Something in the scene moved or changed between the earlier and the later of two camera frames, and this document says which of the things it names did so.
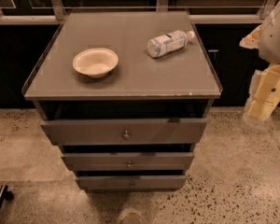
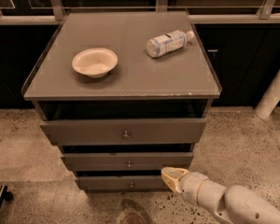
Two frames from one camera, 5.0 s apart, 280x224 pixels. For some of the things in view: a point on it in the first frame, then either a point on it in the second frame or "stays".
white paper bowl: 95,63 stays
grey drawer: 126,161 stays
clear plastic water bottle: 172,41 stays
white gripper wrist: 274,38 → 189,186
